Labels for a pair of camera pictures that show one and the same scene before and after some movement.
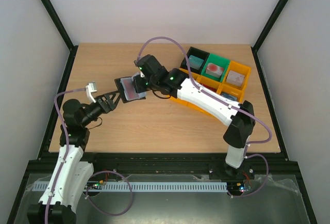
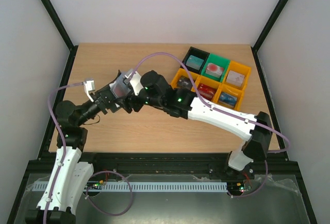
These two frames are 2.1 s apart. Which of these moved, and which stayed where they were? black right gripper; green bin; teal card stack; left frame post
Moved: black right gripper
Stayed: green bin; left frame post; teal card stack
